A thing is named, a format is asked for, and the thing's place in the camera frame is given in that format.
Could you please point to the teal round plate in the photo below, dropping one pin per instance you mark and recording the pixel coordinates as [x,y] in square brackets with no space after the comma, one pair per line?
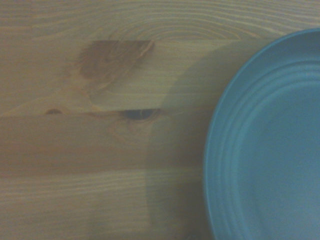
[270,150]

